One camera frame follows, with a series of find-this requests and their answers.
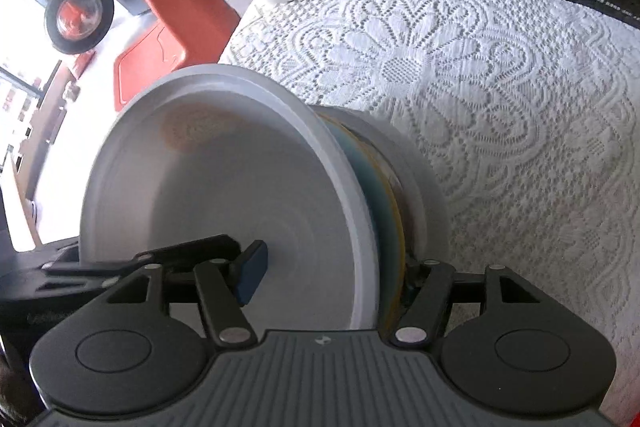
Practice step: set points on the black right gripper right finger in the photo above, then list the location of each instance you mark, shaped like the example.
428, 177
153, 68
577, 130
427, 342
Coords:
441, 282

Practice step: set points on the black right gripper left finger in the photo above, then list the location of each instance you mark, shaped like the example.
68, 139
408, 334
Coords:
242, 271

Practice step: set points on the white ceramic bowl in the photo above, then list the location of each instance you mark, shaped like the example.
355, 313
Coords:
422, 206

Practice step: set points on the white plate with red pattern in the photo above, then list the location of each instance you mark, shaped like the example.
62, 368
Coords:
219, 149

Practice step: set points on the white lace tablecloth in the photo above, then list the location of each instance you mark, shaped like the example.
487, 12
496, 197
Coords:
527, 111

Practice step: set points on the orange plastic chair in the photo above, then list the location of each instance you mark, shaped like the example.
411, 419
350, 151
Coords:
186, 33

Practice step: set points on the black round washer door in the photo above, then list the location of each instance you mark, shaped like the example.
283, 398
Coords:
77, 26

